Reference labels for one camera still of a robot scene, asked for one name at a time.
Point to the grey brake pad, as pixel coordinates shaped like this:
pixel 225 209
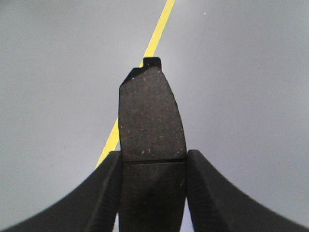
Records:
pixel 153 150

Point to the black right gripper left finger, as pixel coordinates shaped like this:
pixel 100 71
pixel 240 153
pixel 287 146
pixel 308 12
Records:
pixel 91 207

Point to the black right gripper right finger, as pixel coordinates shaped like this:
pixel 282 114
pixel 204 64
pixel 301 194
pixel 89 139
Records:
pixel 216 205

